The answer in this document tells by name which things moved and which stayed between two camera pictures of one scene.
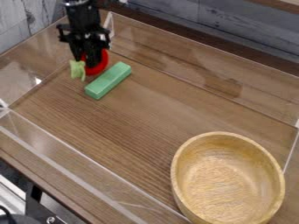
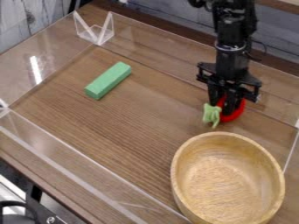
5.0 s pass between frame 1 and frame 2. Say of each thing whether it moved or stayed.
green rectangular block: stayed
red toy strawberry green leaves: moved
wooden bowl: stayed
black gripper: moved
